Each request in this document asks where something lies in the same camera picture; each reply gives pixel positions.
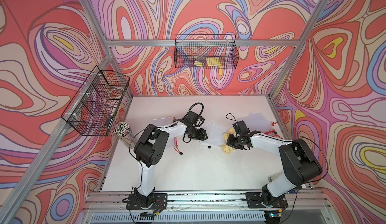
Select yellow microfiber cloth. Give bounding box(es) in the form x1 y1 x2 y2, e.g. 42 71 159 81
221 127 235 154

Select clear mesh document bag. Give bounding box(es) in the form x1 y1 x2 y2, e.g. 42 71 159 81
151 116 183 155
239 112 277 136
199 123 228 149

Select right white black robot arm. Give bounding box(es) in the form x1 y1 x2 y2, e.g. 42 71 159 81
225 121 323 203

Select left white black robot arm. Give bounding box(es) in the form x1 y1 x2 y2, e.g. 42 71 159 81
127 110 208 210

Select small yellow sticky note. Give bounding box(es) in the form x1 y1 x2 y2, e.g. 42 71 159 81
194 61 204 67

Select yellow sticky note pad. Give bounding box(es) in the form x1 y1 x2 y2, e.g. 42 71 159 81
206 57 222 68

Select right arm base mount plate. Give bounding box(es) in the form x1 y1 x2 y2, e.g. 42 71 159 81
242 192 288 210

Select black wire basket back wall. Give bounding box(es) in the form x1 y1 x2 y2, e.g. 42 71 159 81
174 33 239 69

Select black wire basket wall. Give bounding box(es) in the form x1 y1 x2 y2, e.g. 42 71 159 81
174 33 239 69
61 66 130 136

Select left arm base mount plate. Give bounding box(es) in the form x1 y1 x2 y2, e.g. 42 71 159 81
126 193 168 211

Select aluminium front rail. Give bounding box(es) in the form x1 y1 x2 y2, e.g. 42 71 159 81
83 188 331 212

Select black wire basket left wall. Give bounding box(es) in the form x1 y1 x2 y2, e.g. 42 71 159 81
61 66 130 136

